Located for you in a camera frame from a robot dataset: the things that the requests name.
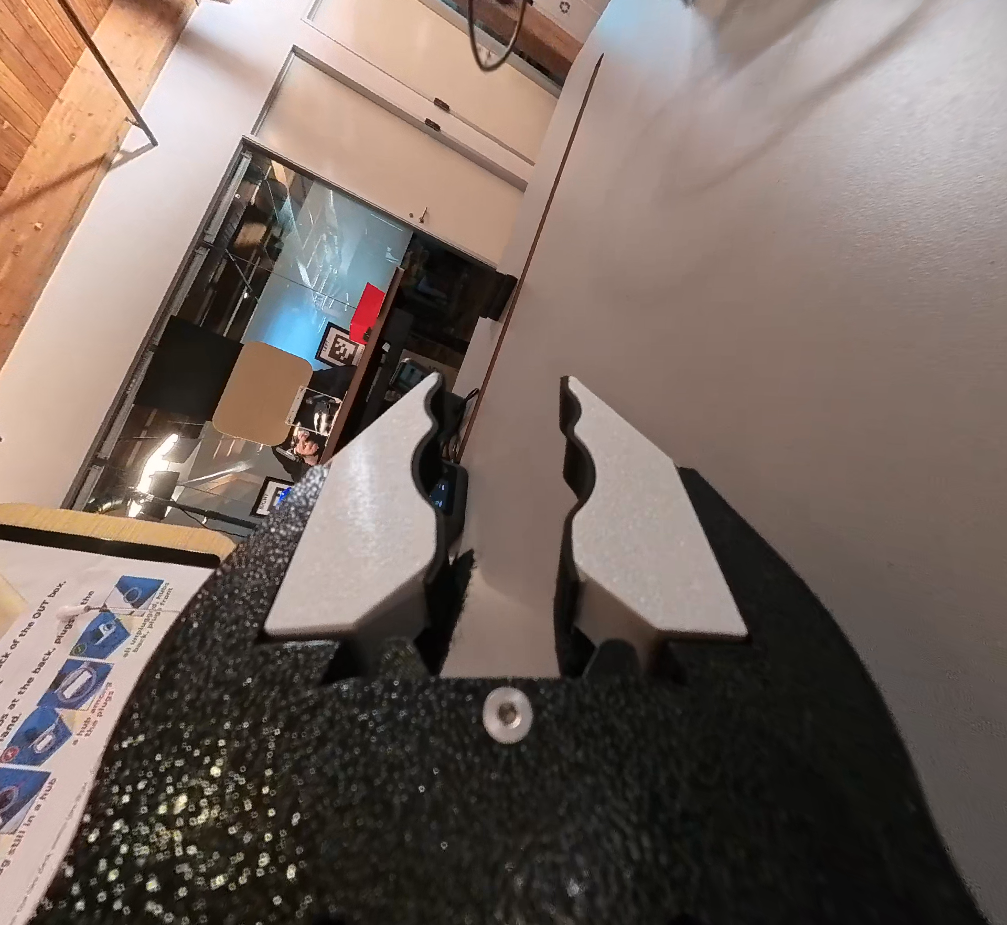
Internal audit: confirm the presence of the glass window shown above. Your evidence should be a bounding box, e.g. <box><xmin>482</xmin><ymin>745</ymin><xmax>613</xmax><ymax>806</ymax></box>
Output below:
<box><xmin>63</xmin><ymin>138</ymin><xmax>520</xmax><ymax>541</ymax></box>

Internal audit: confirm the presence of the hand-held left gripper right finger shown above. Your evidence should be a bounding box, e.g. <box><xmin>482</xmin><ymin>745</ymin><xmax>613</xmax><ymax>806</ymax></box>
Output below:
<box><xmin>559</xmin><ymin>374</ymin><xmax>750</xmax><ymax>644</ymax></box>

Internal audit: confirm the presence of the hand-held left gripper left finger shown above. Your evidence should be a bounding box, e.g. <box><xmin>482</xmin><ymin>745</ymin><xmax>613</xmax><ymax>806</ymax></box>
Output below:
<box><xmin>263</xmin><ymin>371</ymin><xmax>457</xmax><ymax>641</ymax></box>

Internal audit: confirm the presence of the beige rounded board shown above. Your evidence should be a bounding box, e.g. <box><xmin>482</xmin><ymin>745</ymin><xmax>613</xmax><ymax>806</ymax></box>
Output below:
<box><xmin>212</xmin><ymin>343</ymin><xmax>312</xmax><ymax>445</ymax></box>

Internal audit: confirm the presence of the light wooden board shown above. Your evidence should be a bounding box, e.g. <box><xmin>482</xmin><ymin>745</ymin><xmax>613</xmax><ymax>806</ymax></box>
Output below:
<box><xmin>0</xmin><ymin>502</ymin><xmax>237</xmax><ymax>568</ymax></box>

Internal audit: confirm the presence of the red paper sheet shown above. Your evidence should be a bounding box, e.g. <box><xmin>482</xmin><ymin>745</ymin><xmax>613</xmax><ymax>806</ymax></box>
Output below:
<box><xmin>348</xmin><ymin>282</ymin><xmax>388</xmax><ymax>344</ymax></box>

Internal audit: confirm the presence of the black metal rod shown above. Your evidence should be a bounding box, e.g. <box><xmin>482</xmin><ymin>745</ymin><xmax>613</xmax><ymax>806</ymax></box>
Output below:
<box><xmin>16</xmin><ymin>0</ymin><xmax>158</xmax><ymax>149</ymax></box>

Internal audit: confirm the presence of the printed instruction sheet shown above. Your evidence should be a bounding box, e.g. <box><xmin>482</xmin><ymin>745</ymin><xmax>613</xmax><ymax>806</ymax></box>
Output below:
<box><xmin>0</xmin><ymin>540</ymin><xmax>217</xmax><ymax>902</ymax></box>

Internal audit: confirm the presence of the black monitor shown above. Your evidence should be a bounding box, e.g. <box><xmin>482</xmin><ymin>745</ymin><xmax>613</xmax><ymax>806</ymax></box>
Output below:
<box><xmin>134</xmin><ymin>315</ymin><xmax>241</xmax><ymax>415</ymax></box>

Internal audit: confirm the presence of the black wall box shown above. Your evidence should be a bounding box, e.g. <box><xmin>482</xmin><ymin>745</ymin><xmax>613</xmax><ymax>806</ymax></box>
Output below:
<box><xmin>476</xmin><ymin>272</ymin><xmax>519</xmax><ymax>322</ymax></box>

